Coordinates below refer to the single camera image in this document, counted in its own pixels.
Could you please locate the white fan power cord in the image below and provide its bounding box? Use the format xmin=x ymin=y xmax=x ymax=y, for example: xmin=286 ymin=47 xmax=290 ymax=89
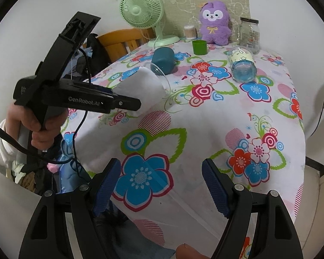
xmin=140 ymin=28 xmax=163 ymax=49

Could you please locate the person's left hand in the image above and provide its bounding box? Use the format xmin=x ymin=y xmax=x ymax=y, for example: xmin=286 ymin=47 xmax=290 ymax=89
xmin=5 ymin=104 xmax=68 ymax=150

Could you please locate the green patterned foam mat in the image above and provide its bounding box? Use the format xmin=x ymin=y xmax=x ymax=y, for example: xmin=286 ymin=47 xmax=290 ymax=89
xmin=158 ymin=0 xmax=251 ymax=44

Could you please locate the white plastic cup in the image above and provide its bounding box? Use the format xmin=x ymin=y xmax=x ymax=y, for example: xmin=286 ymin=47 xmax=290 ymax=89
xmin=113 ymin=63 xmax=171 ymax=117

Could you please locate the teal tumbler with yellow lid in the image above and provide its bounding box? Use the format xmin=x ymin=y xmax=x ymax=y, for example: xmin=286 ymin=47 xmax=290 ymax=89
xmin=150 ymin=47 xmax=175 ymax=76

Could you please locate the wooden chair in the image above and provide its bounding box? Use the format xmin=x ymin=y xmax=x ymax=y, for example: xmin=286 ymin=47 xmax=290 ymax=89
xmin=97 ymin=28 xmax=156 ymax=62

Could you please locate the cotton swab container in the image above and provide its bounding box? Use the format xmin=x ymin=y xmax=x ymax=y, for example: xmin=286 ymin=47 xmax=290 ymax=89
xmin=184 ymin=25 xmax=197 ymax=40

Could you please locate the small green plastic cup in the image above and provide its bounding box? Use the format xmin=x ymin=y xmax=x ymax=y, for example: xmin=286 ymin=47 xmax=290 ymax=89
xmin=192 ymin=40 xmax=208 ymax=55

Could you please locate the purple plush toy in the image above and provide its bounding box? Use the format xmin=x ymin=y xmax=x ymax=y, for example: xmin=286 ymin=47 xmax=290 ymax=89
xmin=200 ymin=0 xmax=232 ymax=46

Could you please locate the green desk fan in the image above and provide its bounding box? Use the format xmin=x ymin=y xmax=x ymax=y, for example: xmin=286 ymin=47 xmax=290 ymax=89
xmin=119 ymin=0 xmax=180 ymax=48

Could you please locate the person's right hand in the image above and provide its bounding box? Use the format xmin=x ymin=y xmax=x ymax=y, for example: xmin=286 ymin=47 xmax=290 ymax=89
xmin=175 ymin=243 xmax=209 ymax=259

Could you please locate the floral tablecloth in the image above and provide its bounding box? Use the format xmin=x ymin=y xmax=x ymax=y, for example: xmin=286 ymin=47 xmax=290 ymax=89
xmin=62 ymin=41 xmax=305 ymax=255

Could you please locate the glass mason jar mug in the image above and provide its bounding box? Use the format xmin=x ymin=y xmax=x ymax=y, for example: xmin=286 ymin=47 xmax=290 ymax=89
xmin=233 ymin=17 xmax=260 ymax=54

